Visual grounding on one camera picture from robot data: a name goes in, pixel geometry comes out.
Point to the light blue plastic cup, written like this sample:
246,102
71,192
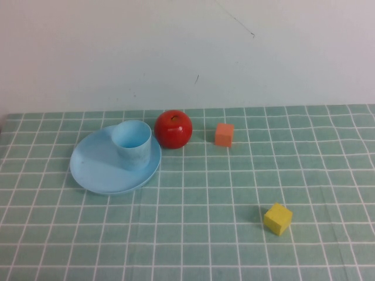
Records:
134,156

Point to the light blue plastic plate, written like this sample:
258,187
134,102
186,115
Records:
96,175

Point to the red toy apple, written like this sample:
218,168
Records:
173,131

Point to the orange foam cube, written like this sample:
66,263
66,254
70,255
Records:
224,135

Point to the green checked tablecloth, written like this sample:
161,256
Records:
187,248

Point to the yellow foam cube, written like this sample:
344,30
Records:
277,220

